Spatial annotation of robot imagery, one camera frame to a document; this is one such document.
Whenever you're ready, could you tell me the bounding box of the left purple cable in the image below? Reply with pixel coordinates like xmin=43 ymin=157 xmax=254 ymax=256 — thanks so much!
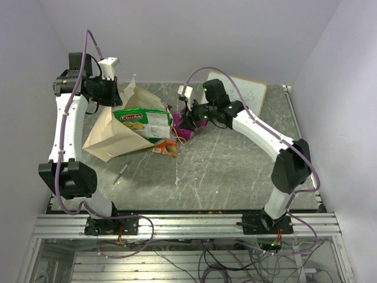
xmin=54 ymin=28 xmax=156 ymax=259

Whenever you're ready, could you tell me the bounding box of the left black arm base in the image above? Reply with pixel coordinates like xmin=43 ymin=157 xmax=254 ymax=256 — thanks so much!
xmin=84 ymin=202 xmax=138 ymax=236

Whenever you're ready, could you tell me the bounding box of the purple grape candy bag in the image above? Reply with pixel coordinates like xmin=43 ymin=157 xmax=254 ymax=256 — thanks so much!
xmin=173 ymin=112 xmax=209 ymax=141

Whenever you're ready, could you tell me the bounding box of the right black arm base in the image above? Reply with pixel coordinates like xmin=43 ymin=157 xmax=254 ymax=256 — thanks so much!
xmin=236 ymin=209 xmax=294 ymax=235

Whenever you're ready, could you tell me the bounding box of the large green Chiaba chips bag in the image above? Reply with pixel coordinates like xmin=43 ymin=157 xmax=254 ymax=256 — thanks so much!
xmin=113 ymin=108 xmax=173 ymax=139

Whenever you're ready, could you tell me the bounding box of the grey pen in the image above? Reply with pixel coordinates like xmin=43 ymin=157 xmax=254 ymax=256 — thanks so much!
xmin=113 ymin=162 xmax=130 ymax=185

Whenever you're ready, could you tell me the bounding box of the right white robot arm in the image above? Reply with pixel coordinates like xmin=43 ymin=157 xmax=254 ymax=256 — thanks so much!
xmin=178 ymin=79 xmax=312 ymax=233

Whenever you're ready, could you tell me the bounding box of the orange mango snack bag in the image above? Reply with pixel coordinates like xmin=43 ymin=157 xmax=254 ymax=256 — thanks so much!
xmin=148 ymin=139 xmax=177 ymax=157

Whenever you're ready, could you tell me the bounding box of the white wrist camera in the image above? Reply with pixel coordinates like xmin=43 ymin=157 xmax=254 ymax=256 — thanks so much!
xmin=99 ymin=57 xmax=120 ymax=81
xmin=177 ymin=85 xmax=193 ymax=101

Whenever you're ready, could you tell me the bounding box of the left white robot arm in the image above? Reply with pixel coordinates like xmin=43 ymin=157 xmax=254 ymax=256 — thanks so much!
xmin=38 ymin=52 xmax=122 ymax=234

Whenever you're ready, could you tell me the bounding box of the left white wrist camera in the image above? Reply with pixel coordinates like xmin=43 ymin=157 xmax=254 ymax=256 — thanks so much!
xmin=99 ymin=57 xmax=120 ymax=81

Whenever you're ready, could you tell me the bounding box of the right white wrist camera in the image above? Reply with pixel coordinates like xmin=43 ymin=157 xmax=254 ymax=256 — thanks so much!
xmin=177 ymin=85 xmax=193 ymax=101

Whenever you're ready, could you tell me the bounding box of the aluminium rail frame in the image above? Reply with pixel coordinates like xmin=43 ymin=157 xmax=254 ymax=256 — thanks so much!
xmin=17 ymin=85 xmax=354 ymax=283

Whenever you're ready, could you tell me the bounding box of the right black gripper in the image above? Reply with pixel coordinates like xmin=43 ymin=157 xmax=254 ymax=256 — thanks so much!
xmin=177 ymin=98 xmax=217 ymax=131

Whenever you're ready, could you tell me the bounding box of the beige paper bag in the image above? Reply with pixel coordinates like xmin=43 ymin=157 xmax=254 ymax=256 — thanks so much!
xmin=82 ymin=80 xmax=165 ymax=162

